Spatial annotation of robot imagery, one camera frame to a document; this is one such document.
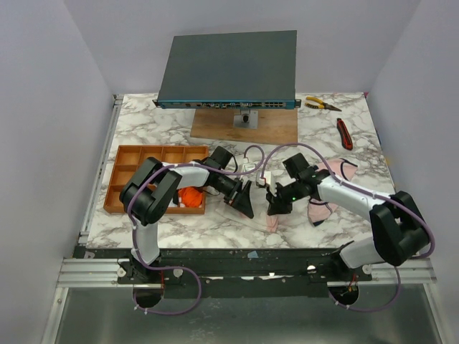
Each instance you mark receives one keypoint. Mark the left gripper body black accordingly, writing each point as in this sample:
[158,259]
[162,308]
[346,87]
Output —
[229,198]

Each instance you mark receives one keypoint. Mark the wooden base board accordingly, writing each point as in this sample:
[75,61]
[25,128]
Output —
[275,127]

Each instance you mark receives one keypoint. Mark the pink navy-trimmed underwear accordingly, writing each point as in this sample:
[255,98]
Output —
[319,211]

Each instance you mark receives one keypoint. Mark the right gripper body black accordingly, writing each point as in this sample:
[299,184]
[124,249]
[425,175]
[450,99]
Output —
[280,191]

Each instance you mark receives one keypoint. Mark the white pink-trimmed underwear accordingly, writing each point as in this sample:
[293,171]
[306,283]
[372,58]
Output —
[261,221]

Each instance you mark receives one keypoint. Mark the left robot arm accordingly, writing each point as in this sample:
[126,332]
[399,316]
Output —
[147,195]

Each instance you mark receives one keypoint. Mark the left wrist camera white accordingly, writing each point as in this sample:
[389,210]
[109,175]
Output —
[247,168]

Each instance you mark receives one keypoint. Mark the network switch grey blue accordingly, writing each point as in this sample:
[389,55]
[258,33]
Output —
[248,70]

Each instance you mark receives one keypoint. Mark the black mounting rail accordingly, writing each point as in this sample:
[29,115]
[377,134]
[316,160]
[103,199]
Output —
[239,273]

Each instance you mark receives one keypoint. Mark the grey metal stand bracket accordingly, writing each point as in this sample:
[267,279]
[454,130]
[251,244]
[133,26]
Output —
[246,119]

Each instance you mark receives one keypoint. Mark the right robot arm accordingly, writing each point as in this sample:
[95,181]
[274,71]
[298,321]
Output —
[398,229]

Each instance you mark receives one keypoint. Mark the aluminium frame rail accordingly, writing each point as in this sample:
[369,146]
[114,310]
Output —
[83,268]

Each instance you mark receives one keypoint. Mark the orange rolled cloth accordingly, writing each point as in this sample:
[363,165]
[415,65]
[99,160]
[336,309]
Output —
[190,197]

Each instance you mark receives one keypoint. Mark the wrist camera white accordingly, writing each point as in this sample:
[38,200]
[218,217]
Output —
[266,181]
[247,168]

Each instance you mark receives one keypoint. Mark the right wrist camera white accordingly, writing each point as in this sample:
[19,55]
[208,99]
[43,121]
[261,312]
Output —
[266,181]

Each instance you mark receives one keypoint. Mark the red black utility knife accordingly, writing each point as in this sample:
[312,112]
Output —
[346,140]

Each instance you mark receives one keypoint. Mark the yellow handled pliers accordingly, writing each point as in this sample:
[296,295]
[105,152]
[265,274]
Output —
[318,104]

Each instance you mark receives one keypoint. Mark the brown compartment tray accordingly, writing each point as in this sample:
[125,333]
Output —
[130,157]

